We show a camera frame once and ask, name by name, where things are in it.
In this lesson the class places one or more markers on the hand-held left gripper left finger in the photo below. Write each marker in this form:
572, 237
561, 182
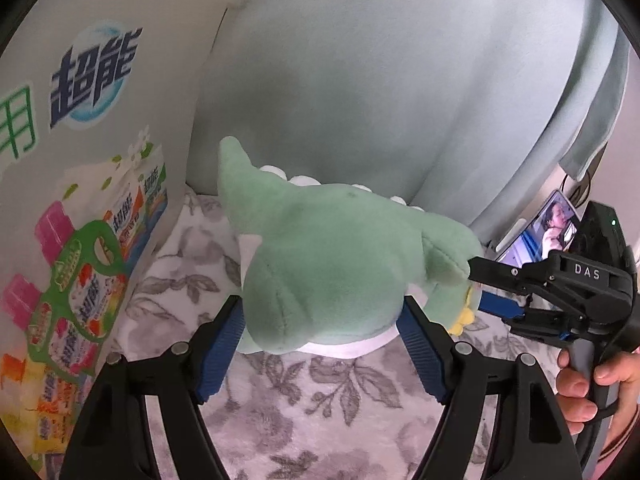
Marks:
220, 350

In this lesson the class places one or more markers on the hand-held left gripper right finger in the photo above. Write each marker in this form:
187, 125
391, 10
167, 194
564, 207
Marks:
425, 355

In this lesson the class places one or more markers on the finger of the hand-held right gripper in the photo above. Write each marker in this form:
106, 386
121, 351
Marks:
502, 306
505, 272

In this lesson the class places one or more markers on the green dinosaur plush toy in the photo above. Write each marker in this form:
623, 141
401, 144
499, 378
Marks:
325, 260

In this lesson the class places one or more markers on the translucent printed storage box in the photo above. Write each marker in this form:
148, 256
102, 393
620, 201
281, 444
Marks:
150, 35

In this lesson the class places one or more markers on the person's right hand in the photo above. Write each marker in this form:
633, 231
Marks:
572, 395

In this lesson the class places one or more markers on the white phone stand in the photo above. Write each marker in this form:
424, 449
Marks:
512, 235

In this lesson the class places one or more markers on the smartphone with lit screen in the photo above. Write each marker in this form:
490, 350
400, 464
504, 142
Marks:
545, 225

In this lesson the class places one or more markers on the grey floral blanket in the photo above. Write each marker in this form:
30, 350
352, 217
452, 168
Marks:
325, 410

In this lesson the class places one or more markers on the pale green curtain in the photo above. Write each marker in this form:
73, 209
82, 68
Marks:
375, 85

